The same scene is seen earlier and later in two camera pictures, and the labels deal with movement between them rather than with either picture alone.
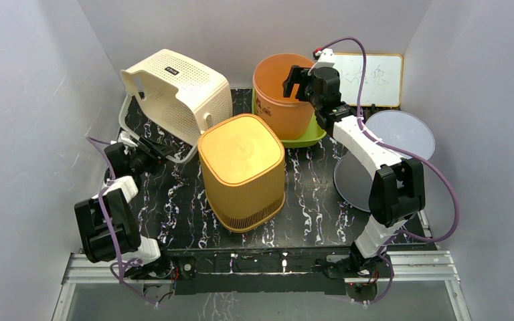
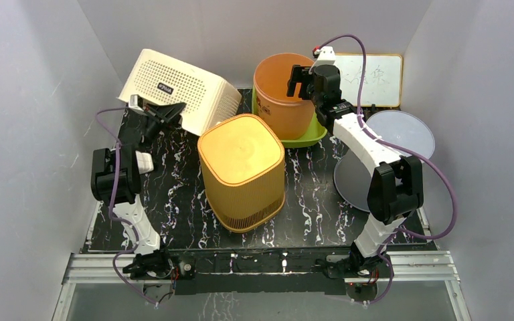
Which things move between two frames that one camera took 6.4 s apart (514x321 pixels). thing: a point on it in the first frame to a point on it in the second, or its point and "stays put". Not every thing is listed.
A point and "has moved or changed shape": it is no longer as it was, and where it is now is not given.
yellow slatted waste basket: (242, 164) stays put
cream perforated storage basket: (185, 94) has moved or changed shape
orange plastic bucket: (295, 116) stays put
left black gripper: (158, 154) to (166, 114)
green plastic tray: (314, 134) stays put
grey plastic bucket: (403, 133) stays put
